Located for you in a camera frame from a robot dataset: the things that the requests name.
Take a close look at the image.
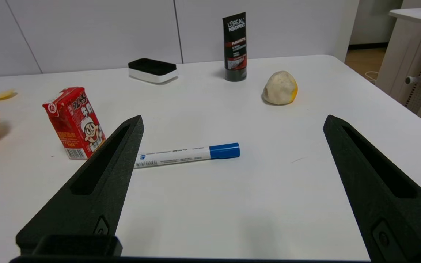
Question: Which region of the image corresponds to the black face wash tube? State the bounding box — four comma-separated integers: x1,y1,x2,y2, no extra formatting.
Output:
222,12,248,82

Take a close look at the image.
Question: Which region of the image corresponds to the white side desk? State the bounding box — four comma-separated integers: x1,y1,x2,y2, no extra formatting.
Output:
375,7,421,126

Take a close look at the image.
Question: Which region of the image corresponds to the pale round bread bun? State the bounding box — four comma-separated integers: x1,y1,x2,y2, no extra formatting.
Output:
262,71,298,106

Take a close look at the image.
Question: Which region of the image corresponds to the white marker with blue cap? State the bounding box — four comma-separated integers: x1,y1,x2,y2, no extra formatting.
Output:
134,142,240,169

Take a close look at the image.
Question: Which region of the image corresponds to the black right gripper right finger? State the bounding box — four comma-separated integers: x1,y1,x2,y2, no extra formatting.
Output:
323,115,421,263

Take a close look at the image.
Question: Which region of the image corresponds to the black and white board eraser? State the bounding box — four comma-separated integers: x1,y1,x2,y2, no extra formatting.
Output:
128,58,178,84

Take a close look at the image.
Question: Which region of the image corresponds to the red milk carton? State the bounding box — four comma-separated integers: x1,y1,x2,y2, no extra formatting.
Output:
42,87,106,159

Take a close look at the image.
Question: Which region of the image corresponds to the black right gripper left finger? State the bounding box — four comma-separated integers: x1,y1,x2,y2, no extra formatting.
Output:
16,115,144,255

